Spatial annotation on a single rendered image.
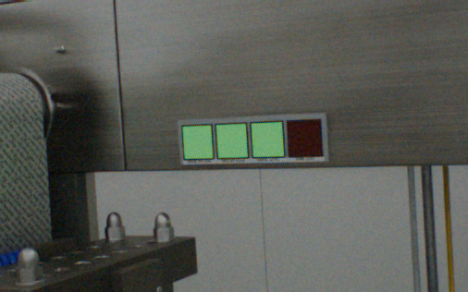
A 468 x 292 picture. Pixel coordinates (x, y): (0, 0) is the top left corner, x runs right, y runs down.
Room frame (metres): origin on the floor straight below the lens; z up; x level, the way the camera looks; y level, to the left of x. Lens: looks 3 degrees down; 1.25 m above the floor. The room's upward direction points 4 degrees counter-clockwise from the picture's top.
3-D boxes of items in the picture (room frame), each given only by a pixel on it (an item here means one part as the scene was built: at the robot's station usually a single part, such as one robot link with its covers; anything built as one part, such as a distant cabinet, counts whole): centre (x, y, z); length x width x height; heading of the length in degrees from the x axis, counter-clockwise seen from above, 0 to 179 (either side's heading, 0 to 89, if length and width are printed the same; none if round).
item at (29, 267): (1.15, 0.27, 1.05); 0.04 x 0.04 x 0.04
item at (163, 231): (1.43, 0.12, 1.05); 0.04 x 0.04 x 0.04
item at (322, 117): (1.36, -0.03, 1.18); 0.25 x 0.01 x 0.07; 62
